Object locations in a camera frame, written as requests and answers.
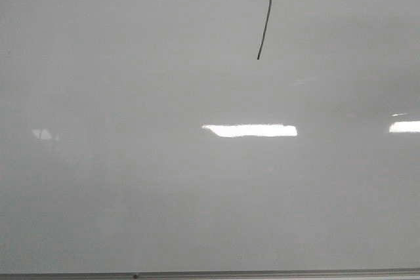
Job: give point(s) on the white glossy whiteboard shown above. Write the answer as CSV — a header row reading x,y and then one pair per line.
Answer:
x,y
209,135

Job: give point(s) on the grey aluminium whiteboard frame rail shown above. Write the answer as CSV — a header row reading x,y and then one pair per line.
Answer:
x,y
392,273

